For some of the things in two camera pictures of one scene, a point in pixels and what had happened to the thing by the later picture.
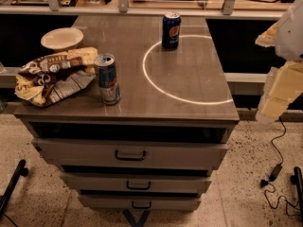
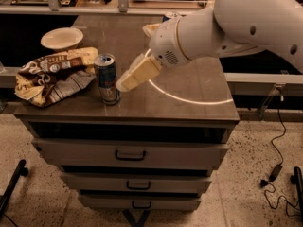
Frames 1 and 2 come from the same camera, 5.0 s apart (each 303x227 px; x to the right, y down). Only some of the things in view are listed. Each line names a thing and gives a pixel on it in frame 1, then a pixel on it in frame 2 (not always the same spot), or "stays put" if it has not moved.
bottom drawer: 139,202 stays put
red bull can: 105,65 stays put
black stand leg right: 296,179 stays put
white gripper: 291,37 to 165,43
